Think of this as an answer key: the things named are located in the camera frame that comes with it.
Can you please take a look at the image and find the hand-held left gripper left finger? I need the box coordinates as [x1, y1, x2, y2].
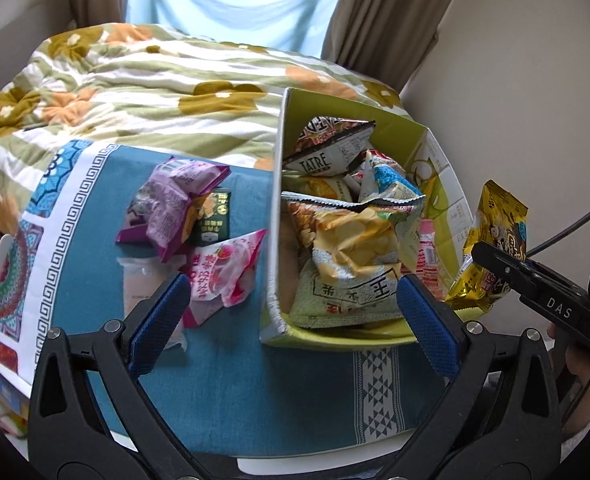
[27, 273, 210, 480]

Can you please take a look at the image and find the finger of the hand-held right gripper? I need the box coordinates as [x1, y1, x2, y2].
[471, 241, 542, 302]

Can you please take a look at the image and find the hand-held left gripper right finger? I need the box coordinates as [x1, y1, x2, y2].
[380, 273, 563, 480]

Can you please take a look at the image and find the gold black snack packet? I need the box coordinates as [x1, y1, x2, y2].
[446, 180, 529, 312]

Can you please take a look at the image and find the pink striped snack packet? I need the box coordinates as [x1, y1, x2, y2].
[419, 219, 448, 304]

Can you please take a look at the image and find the yellow chips bag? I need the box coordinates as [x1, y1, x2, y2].
[282, 192, 426, 283]

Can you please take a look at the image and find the blue white snack packet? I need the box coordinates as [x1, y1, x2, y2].
[362, 150, 422, 207]

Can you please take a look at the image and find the green cardboard box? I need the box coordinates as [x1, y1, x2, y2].
[260, 87, 476, 349]

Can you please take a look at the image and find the dark red white snack packet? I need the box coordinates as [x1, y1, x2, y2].
[282, 116, 376, 177]

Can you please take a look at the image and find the person's right hand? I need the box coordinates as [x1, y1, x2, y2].
[549, 322, 590, 427]

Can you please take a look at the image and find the clear white snack packet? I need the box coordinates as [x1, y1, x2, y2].
[116, 255, 189, 352]

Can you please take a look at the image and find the pink strawberry snack packet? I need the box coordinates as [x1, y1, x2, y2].
[181, 229, 269, 329]

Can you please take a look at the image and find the purple snack packet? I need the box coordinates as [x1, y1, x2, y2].
[116, 159, 232, 262]

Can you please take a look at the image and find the blue patterned tablecloth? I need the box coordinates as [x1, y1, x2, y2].
[0, 139, 456, 457]

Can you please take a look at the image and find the small dark green packet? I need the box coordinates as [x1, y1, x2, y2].
[194, 187, 234, 247]

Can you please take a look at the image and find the white folding table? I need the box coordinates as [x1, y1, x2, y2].
[0, 232, 428, 463]

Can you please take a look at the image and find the floral striped blanket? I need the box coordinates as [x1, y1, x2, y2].
[0, 22, 412, 242]

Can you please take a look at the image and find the light blue cloth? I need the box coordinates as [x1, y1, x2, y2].
[125, 0, 366, 59]

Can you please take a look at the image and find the grey bed headboard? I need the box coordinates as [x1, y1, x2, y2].
[0, 0, 83, 56]

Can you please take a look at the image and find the black cable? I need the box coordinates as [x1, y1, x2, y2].
[527, 212, 590, 257]

